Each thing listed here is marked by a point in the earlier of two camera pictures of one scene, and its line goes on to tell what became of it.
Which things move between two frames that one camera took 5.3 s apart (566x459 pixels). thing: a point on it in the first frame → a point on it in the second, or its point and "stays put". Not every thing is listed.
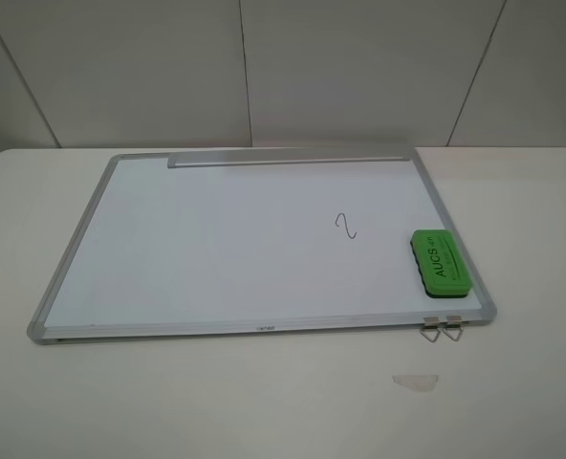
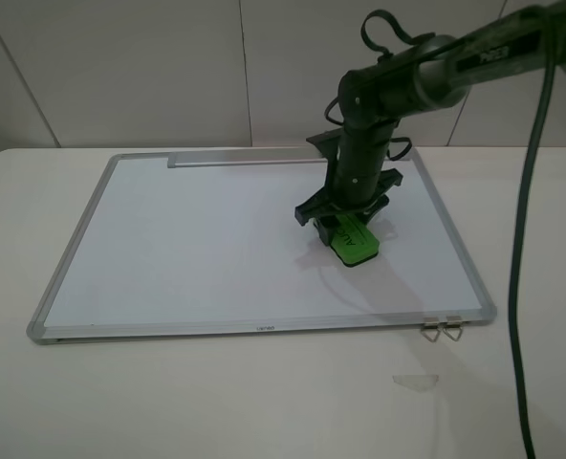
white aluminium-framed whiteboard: x=258 y=241 stays put
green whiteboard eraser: x=441 y=264 → x=353 y=241
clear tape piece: x=423 y=382 stays put
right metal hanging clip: x=453 y=327 stays put
